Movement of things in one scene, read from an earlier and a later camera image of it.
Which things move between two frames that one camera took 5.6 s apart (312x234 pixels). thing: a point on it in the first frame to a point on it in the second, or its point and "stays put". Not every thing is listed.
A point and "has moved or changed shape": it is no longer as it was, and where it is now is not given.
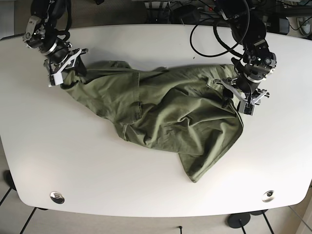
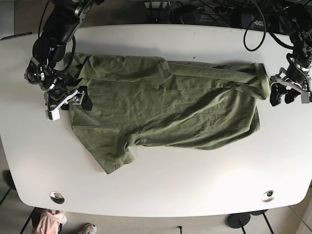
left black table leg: [29, 220] stays put
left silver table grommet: [57, 197] stays put
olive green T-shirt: [182, 111] has moved or changed shape
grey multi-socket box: [186, 14] stays put
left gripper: [54, 71] to [52, 111]
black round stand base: [238, 220] stays put
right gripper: [247, 104] to [278, 88]
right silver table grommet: [268, 196] stays put
